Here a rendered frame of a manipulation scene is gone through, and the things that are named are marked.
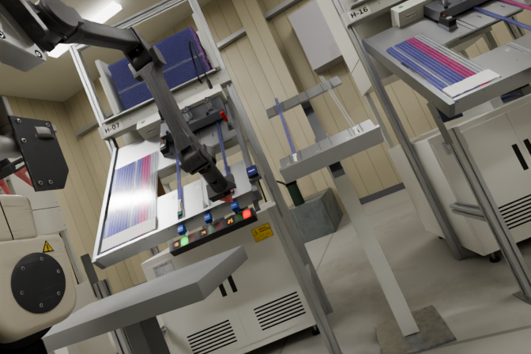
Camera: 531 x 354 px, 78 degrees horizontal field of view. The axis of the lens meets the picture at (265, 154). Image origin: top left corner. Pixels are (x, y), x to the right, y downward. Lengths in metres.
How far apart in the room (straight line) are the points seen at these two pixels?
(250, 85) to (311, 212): 2.13
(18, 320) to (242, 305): 1.12
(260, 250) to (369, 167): 3.03
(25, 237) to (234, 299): 1.11
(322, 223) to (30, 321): 3.08
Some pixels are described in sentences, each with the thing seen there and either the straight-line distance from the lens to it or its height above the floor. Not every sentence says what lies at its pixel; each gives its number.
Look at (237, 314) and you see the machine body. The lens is 1.68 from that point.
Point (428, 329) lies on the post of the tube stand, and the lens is 1.47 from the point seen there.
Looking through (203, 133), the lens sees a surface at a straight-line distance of 1.64.
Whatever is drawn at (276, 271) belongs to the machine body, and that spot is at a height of 0.34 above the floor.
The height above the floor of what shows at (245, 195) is 0.72.
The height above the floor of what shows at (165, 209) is 0.79.
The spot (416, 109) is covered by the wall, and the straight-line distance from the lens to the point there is 4.45.
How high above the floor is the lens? 0.72
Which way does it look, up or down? 5 degrees up
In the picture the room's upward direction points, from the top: 24 degrees counter-clockwise
